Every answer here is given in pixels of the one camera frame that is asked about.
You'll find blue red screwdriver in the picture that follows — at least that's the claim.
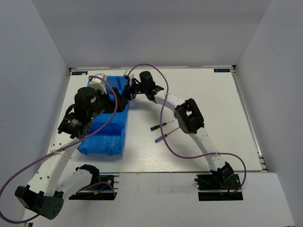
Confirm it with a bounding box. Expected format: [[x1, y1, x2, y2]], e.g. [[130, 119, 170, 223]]
[[154, 127, 179, 143]]

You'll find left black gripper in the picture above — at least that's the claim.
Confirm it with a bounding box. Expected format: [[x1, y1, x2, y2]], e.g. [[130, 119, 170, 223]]
[[88, 87, 128, 120]]

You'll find purple cable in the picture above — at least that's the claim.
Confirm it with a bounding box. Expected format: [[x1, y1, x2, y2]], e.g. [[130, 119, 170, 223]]
[[0, 75, 119, 223], [126, 63, 247, 195]]

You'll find right blue corner label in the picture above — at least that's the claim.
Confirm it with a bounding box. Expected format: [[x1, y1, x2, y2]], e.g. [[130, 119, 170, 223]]
[[214, 69, 231, 73]]

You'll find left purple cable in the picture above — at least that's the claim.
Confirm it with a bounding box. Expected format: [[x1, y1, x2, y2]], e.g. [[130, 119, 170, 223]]
[[0, 75, 119, 223]]

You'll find black green precision screwdriver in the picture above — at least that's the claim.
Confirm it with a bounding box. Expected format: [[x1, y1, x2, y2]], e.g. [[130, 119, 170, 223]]
[[150, 120, 174, 131]]

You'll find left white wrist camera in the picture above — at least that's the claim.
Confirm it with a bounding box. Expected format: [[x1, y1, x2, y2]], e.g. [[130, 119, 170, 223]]
[[88, 73, 107, 94]]

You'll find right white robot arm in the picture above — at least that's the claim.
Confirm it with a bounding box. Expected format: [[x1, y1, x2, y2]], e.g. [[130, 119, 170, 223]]
[[122, 70, 234, 189]]

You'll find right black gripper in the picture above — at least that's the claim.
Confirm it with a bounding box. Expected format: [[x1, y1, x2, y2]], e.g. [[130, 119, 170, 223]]
[[122, 79, 148, 101]]

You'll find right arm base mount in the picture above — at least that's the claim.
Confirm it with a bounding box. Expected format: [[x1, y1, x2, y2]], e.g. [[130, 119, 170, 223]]
[[194, 174, 243, 201]]

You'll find blue corner label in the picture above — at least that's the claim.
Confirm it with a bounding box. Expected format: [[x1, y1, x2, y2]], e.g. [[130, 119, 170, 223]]
[[214, 69, 231, 73], [71, 71, 88, 75]]

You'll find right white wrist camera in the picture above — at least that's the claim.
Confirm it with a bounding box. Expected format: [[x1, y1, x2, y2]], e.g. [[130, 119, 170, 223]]
[[123, 70, 134, 81]]

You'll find left blue corner label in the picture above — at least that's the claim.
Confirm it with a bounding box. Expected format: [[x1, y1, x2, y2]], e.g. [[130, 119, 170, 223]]
[[71, 71, 88, 75]]

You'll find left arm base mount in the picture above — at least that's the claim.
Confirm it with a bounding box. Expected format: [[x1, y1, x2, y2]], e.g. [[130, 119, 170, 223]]
[[69, 174, 119, 201]]

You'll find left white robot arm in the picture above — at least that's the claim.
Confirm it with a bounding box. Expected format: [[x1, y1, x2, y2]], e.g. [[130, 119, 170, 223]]
[[15, 87, 128, 220]]

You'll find blue plastic bin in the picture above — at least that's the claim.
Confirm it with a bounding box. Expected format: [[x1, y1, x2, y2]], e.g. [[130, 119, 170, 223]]
[[78, 76, 129, 156]]

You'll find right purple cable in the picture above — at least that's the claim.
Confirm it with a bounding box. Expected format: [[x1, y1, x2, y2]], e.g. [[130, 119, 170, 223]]
[[126, 63, 247, 195]]

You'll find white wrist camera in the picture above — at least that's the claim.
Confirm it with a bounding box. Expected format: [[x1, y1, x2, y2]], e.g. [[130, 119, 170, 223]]
[[88, 73, 107, 94], [123, 70, 134, 81]]

